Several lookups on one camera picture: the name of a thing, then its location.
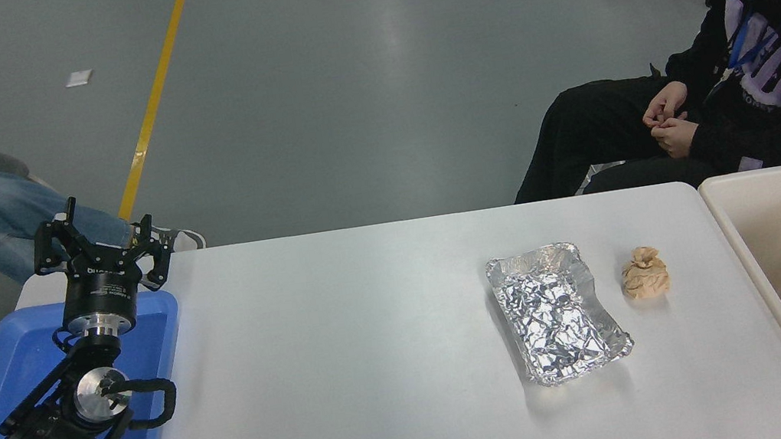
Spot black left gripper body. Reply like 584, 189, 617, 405
55, 251, 149, 331

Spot person's left hand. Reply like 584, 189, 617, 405
651, 114, 704, 162

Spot person's right hand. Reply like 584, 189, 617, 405
638, 79, 692, 129

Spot crumpled tan paper ball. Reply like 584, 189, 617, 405
615, 243, 673, 303

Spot crinkled foil tray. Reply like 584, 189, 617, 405
482, 233, 639, 395

